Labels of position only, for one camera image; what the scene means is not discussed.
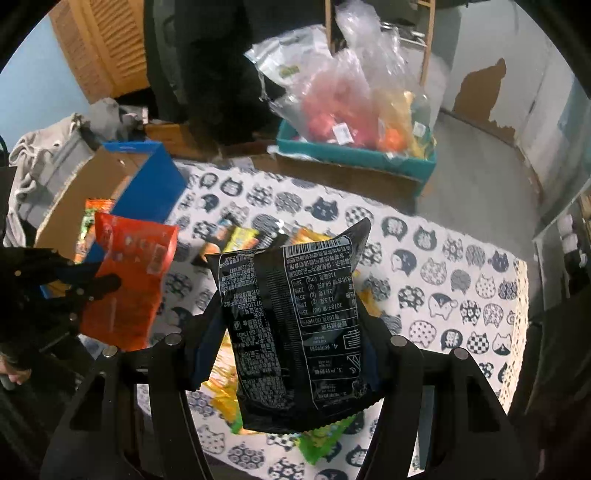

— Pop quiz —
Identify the wooden louvre door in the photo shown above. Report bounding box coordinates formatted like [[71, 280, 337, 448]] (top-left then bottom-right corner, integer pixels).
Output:
[[48, 0, 151, 100]]

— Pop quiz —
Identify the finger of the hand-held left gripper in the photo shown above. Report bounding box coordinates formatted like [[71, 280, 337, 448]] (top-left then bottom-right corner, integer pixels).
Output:
[[67, 273, 123, 306]]

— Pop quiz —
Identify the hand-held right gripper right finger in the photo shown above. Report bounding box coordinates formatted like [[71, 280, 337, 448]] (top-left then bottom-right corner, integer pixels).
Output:
[[362, 307, 532, 480]]

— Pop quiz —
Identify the teal cardboard box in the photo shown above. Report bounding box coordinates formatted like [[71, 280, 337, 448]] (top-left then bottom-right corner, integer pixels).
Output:
[[252, 121, 438, 200]]

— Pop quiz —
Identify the person's left hand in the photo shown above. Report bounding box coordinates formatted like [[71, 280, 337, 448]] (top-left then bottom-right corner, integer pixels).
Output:
[[0, 354, 31, 392]]

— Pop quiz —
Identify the orange yellow patterned snack packet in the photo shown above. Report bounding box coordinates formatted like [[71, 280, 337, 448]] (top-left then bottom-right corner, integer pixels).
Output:
[[286, 225, 335, 246]]

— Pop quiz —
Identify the bright green snack packet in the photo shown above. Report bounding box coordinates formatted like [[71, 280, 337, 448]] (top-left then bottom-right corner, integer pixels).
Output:
[[295, 411, 366, 465]]

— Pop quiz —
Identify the clear plastic bag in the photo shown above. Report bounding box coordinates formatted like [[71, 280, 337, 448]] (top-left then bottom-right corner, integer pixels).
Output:
[[269, 0, 435, 154]]

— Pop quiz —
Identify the dark cloth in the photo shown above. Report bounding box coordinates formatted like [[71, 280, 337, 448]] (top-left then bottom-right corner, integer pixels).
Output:
[[144, 0, 288, 155]]

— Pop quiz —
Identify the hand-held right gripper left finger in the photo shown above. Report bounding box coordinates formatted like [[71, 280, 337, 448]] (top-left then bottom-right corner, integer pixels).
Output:
[[41, 295, 228, 480]]

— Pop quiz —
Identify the grey clothing pile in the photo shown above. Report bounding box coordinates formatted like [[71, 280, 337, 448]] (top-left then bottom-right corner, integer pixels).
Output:
[[4, 98, 149, 247]]

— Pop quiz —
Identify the yellow black snack packet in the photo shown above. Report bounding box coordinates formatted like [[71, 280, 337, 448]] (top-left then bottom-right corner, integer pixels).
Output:
[[191, 215, 289, 266]]

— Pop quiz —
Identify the cat print cloth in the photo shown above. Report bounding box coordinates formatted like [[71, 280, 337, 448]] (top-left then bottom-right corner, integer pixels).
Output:
[[78, 161, 530, 480]]

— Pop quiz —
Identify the white plastic bag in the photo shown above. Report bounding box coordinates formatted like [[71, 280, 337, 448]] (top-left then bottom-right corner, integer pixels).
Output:
[[244, 25, 334, 103]]

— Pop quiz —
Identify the blue cardboard box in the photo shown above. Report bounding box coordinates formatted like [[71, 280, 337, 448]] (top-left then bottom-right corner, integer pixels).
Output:
[[34, 141, 188, 298]]

